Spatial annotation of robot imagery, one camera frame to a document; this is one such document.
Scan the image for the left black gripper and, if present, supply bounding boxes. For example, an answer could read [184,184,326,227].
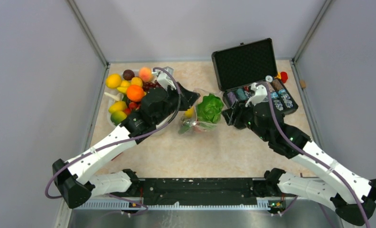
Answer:
[153,81,201,125]

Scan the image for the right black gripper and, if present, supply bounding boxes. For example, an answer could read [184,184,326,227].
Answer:
[222,97,270,142]

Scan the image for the yellow mango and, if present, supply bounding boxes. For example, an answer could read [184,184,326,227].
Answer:
[183,107,196,119]

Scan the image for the green lettuce leaf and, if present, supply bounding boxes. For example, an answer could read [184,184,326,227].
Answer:
[196,94,224,124]

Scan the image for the clear zip top bag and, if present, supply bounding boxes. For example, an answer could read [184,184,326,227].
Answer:
[178,88,225,135]

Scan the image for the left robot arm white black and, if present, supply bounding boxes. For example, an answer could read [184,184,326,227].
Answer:
[52,85,200,209]

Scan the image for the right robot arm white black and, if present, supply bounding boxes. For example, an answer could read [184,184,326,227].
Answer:
[222,102,376,227]

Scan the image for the dark grapes bunch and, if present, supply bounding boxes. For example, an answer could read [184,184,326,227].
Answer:
[142,80,161,92]

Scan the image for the black poker chip case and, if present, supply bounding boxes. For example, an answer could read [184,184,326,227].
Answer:
[211,38,299,115]

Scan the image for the peach at back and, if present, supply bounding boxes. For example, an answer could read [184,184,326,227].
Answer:
[138,67,153,83]

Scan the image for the large orange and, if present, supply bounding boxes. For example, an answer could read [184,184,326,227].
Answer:
[126,85,146,102]

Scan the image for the strawberry cluster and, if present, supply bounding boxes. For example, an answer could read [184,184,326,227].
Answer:
[123,101,141,115]

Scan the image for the red small object behind case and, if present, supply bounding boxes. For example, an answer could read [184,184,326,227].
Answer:
[275,71,288,84]

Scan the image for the dark plum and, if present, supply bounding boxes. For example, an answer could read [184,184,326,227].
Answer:
[122,69,135,81]

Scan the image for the yellow lemon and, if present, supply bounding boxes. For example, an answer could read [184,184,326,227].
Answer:
[105,74,122,89]

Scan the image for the white fruit tray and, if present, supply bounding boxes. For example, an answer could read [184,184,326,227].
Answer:
[105,67,173,136]

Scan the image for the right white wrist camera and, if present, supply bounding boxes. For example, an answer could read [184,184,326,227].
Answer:
[245,82,268,107]

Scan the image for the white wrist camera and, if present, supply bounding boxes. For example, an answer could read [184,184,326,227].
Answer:
[152,66,176,91]
[245,82,268,107]

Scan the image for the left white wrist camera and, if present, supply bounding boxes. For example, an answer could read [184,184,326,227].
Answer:
[152,66,176,91]

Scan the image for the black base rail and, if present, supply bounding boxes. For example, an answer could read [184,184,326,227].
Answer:
[125,177,297,207]

